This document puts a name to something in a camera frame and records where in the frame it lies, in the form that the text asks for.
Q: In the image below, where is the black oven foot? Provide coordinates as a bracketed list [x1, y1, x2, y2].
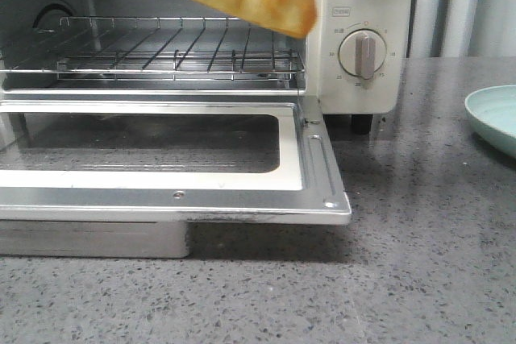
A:
[351, 114, 373, 135]

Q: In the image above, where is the lower timer knob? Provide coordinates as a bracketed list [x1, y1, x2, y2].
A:
[337, 29, 387, 90]

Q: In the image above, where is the oven glass door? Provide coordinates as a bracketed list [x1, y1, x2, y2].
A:
[0, 95, 352, 259]

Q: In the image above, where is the light green round plate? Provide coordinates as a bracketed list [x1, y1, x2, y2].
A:
[464, 85, 516, 158]

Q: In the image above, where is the white toaster oven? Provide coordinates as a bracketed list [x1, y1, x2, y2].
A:
[0, 0, 417, 259]

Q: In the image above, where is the wire oven rack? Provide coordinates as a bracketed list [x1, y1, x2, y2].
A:
[1, 17, 306, 96]

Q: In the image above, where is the grey curtain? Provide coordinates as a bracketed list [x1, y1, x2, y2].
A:
[407, 0, 515, 58]

